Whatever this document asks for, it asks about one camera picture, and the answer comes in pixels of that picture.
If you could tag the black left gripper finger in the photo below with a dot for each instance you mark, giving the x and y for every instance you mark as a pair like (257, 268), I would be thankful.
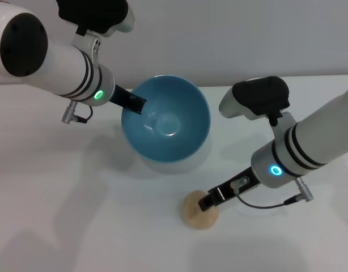
(135, 105)

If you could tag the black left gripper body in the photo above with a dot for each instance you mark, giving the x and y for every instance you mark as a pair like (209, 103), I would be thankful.
(120, 97)

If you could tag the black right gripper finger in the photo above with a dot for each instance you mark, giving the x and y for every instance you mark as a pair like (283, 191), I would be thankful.
(208, 202)

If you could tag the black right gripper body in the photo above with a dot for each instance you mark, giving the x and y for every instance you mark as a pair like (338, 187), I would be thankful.
(228, 191)

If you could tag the beige egg yolk pastry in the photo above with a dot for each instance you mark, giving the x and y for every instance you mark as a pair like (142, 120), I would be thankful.
(195, 215)

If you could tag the blue ceramic bowl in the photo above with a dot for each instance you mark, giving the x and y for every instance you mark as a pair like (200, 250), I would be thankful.
(174, 136)

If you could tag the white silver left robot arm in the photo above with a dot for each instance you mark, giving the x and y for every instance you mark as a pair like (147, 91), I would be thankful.
(57, 65)

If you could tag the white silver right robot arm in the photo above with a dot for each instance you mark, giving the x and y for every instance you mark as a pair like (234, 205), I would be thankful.
(318, 136)

